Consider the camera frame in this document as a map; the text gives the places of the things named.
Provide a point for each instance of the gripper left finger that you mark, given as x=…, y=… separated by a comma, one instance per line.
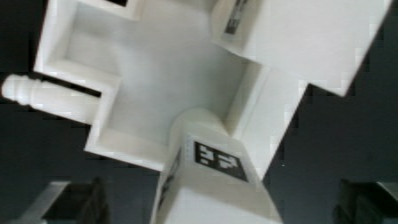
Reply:
x=69, y=204

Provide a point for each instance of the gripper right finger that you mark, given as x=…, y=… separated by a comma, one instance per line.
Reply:
x=366, y=203

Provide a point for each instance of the white chair leg block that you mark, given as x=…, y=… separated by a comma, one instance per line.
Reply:
x=209, y=191
x=303, y=36

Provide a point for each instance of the white chair seat part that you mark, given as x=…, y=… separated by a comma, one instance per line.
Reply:
x=142, y=79

